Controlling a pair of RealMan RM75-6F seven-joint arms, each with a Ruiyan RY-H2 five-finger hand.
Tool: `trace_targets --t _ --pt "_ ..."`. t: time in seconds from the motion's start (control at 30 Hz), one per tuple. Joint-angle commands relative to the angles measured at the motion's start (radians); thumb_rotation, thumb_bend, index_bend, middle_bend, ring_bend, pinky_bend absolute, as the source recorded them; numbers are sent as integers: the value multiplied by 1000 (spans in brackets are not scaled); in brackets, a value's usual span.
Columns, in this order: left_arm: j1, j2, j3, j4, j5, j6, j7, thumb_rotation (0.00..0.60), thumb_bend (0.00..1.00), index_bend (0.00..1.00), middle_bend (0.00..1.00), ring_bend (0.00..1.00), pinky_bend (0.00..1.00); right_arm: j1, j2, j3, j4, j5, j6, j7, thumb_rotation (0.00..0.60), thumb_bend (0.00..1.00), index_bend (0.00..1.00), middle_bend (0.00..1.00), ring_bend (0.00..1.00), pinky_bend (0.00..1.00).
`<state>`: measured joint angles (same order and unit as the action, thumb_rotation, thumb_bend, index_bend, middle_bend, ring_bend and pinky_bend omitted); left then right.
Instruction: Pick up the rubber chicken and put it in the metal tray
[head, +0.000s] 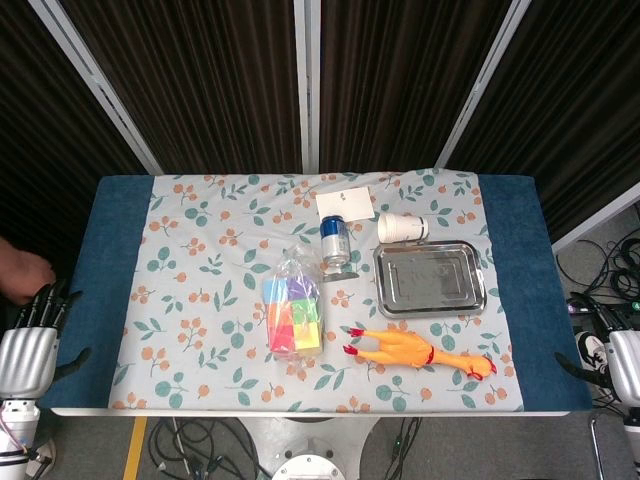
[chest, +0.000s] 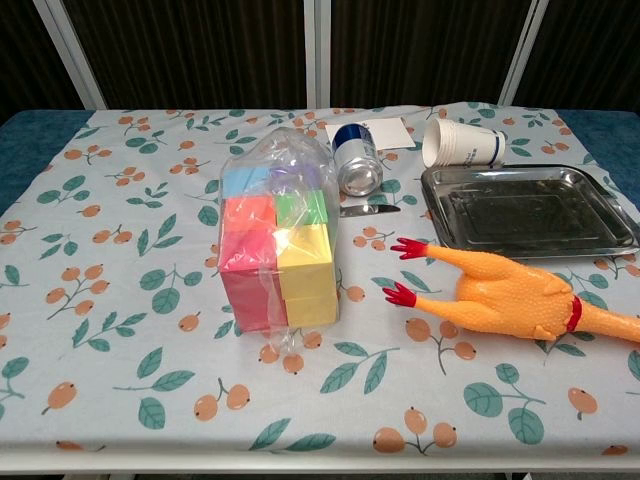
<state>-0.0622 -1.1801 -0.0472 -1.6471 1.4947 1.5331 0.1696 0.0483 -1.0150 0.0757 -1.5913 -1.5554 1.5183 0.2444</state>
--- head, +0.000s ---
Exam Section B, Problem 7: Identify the blue silver drink can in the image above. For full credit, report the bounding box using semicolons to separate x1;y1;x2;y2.
318;214;354;274

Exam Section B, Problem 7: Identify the blue table cover cloth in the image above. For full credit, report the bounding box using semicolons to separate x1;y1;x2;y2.
37;173;594;412

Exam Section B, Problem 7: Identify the black power strip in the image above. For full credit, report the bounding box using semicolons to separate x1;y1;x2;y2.
566;298;640;317

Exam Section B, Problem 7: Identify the white shoe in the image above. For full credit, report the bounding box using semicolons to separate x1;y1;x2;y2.
30;437;58;467

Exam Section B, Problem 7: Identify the white paper cup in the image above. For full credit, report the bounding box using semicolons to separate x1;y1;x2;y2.
377;212;430;245

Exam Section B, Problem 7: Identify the round grey robot base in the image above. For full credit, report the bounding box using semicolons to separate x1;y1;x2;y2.
272;451;349;480

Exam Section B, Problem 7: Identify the black and white sneaker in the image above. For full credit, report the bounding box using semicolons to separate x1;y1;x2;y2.
576;329;614;397

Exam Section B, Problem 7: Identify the white table pedestal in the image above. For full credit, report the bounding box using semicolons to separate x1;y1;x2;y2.
238;417;382;480

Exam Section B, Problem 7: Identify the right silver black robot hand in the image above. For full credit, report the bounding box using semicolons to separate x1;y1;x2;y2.
553;292;640;406

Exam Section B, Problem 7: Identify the floral printed tablecloth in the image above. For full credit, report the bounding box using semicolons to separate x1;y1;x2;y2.
108;167;526;414

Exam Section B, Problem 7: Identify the white paper card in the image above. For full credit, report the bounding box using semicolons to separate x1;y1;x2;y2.
315;187;376;222

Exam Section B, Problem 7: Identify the dark folding screen panel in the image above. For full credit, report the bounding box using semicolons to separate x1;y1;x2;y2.
305;0;531;174
27;0;309;175
439;0;640;254
0;0;151;311

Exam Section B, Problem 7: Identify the chrome metal leg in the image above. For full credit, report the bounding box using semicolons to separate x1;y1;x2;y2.
587;413;602;480

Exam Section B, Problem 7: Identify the person's bare hand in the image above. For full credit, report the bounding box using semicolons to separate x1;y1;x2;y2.
0;237;57;306

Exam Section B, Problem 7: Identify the stainless steel rectangular tray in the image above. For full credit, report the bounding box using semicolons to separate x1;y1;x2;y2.
372;239;489;320

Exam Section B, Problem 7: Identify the yellow rubber chicken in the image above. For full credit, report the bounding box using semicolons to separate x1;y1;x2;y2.
342;327;499;384

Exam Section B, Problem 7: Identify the bag of colourful foam blocks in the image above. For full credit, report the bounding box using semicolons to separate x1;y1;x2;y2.
262;243;327;382

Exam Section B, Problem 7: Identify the yellow floor tape strip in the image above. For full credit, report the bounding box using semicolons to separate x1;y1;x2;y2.
122;417;149;480

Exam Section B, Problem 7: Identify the black cable tangle under table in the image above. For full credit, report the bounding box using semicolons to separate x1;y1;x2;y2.
147;417;274;480

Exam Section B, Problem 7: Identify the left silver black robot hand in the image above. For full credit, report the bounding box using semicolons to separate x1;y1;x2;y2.
0;279;93;401

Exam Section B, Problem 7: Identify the black floor cable bundle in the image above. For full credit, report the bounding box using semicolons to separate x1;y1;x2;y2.
554;234;640;304

